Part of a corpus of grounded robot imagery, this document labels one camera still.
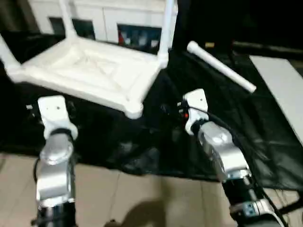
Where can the black box with yellow label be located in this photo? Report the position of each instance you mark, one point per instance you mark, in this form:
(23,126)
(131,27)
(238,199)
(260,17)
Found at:
(236,21)

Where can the white plastic table leg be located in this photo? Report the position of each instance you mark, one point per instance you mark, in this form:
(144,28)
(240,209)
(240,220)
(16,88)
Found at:
(220,66)
(8,56)
(168,30)
(68,21)

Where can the white cabinet with glass doors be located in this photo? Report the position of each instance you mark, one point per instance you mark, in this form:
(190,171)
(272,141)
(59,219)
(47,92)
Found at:
(118,11)

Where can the white plastic table top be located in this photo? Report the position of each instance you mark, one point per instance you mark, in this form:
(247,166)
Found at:
(94,71)

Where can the black mat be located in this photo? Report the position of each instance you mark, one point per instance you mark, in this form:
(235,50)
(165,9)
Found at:
(106,137)

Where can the grey curtain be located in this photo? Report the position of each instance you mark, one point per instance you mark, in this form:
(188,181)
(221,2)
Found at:
(16,14)

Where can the white side table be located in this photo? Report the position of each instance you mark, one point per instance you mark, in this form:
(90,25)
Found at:
(281,89)

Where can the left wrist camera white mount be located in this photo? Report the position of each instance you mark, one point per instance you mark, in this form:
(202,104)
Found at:
(55,113)

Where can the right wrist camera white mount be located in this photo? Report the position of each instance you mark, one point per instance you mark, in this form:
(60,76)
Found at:
(197,106)

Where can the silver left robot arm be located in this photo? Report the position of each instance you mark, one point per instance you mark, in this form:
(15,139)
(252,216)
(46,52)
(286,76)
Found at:
(55,165)

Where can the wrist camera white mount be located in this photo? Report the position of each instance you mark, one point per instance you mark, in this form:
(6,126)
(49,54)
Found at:
(197,106)
(55,113)

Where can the black tripod leg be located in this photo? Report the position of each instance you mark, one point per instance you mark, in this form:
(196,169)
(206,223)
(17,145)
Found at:
(293,205)

